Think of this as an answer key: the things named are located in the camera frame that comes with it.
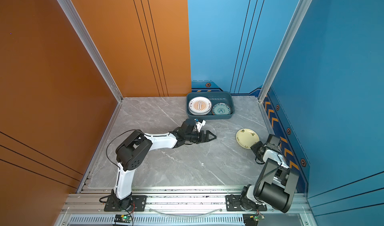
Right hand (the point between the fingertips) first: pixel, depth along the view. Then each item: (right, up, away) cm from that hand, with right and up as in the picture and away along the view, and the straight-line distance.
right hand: (253, 147), depth 91 cm
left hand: (-25, +6, -3) cm, 26 cm away
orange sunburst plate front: (-33, +26, +19) cm, 46 cm away
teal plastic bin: (-20, +33, +29) cm, 49 cm away
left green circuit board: (-69, -29, -20) cm, 78 cm away
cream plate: (-3, +5, +6) cm, 8 cm away
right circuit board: (-9, -30, -21) cm, 37 cm away
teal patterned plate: (-16, +24, +21) cm, 36 cm away
